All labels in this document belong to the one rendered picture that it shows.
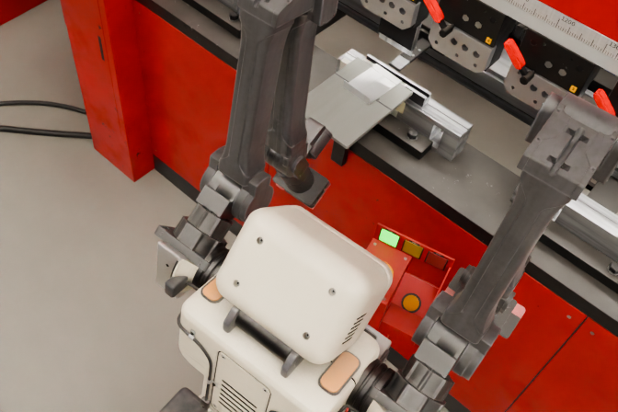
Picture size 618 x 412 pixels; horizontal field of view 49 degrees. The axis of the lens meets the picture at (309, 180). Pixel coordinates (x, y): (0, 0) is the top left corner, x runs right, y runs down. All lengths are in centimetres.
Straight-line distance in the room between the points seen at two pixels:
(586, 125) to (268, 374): 54
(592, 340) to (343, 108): 79
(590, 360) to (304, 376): 95
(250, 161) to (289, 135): 11
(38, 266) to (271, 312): 175
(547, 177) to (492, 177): 97
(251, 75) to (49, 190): 191
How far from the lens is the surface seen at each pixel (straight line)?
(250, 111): 102
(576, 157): 82
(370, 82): 174
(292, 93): 110
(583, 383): 189
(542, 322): 179
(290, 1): 92
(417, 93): 174
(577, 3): 139
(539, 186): 82
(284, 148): 119
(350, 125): 162
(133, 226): 266
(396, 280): 165
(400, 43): 170
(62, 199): 279
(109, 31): 226
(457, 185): 173
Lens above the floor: 216
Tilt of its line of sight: 51 degrees down
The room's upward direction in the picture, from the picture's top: 8 degrees clockwise
